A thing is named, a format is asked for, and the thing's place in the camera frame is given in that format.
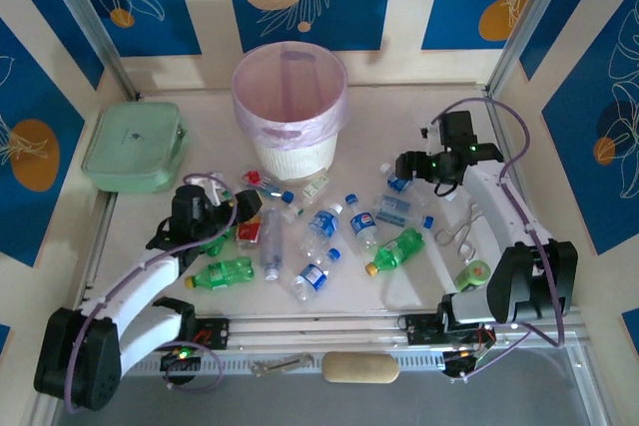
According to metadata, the clear bottle red flower label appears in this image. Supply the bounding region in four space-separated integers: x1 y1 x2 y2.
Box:
243 170 296 206

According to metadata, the bottle red yellow label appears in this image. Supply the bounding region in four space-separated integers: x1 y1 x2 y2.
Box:
235 214 262 249

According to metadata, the clear bottle pale blue label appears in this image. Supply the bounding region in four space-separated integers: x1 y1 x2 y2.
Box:
372 193 435 230

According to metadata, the tall clear bottle white cap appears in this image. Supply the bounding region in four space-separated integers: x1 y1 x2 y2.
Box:
258 207 287 281

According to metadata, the green plastic bottle yellow cap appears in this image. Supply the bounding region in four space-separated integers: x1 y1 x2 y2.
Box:
363 226 426 277
184 255 256 293
202 228 237 258

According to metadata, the clear bottle green white label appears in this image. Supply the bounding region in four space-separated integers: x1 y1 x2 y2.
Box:
283 174 331 220

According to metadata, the Pepsi label bottle blue cap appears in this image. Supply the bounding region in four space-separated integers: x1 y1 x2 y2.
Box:
344 193 379 252

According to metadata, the small water bottle blue cap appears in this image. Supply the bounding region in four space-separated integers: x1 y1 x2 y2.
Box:
290 246 342 303

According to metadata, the white ribbed waste bin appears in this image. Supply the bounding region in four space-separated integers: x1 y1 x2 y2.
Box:
231 41 349 183

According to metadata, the pink plastic bin liner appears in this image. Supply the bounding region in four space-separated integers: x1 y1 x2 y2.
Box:
231 41 349 151

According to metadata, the mint green zip case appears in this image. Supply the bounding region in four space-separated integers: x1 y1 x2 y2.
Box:
81 101 191 194

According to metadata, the small green cylindrical container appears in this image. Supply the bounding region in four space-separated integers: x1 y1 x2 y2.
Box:
453 259 493 292

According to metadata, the slotted metal strip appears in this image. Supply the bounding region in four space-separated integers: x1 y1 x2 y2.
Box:
62 349 573 378

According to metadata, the tan oblong sponge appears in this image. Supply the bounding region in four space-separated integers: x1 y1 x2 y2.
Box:
322 351 401 385

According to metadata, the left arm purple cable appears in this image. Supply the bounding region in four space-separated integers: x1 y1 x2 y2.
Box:
64 172 240 415

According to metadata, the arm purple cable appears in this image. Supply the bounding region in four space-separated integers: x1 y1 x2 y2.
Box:
429 98 570 382
64 172 240 415

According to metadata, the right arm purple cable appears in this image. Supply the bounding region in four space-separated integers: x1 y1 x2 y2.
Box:
429 98 570 382

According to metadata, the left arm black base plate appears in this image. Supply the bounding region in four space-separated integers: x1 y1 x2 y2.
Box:
192 316 232 350

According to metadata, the aluminium cross rail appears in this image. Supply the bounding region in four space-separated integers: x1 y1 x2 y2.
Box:
49 314 585 350

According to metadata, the flat metal bracket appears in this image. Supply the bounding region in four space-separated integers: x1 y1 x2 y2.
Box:
251 353 315 377

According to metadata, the purple cable loop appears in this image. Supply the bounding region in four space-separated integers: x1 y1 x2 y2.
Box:
166 342 226 392

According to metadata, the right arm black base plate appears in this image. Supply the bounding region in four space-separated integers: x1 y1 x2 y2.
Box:
404 313 446 346

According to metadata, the aluminium frame post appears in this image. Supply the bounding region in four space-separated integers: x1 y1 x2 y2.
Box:
484 0 574 101
37 0 141 101

